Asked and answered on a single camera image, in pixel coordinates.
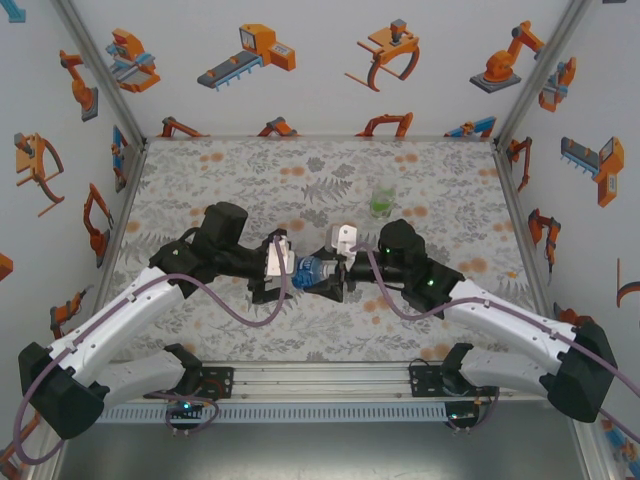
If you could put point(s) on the grey metal sheet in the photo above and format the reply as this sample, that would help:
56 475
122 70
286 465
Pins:
320 450

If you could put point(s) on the aluminium front frame rail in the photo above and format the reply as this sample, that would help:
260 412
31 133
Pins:
320 382

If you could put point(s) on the green label plastic bottle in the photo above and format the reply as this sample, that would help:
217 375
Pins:
381 206

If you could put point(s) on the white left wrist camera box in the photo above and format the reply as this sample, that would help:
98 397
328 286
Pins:
277 260

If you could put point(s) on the blue label plastic bottle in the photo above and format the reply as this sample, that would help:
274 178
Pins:
307 270

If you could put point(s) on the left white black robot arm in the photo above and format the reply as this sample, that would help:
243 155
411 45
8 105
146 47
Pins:
115 320

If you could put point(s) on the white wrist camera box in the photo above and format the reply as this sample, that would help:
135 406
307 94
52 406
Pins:
345 237
277 260

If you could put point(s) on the aluminium corner post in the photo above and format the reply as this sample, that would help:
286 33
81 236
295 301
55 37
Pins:
100 75
540 75

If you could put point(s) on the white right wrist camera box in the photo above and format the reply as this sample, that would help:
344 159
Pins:
345 237

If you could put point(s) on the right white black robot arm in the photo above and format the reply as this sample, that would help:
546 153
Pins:
500 315

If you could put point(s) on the control board with green light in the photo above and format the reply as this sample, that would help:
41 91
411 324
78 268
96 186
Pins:
185 406
460 416

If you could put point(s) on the aluminium back rail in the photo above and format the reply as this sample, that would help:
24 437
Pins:
320 137

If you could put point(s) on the aluminium side rail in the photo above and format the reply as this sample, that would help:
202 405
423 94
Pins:
515 200
129 200

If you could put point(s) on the floral table cover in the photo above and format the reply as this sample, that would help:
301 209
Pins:
320 165

